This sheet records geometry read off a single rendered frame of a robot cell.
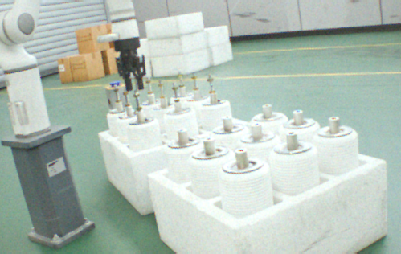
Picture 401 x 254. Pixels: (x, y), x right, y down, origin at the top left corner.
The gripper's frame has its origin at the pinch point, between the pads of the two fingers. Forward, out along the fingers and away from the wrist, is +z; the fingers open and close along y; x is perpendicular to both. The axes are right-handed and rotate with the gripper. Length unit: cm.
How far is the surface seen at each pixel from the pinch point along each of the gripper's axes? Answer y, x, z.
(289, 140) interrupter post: -57, -1, 9
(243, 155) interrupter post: -56, 10, 8
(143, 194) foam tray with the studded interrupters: -6.6, 6.7, 28.9
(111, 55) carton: 370, -168, 9
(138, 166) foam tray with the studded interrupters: -6.7, 6.5, 20.7
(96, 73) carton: 362, -142, 25
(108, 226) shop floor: -3.9, 18.3, 35.5
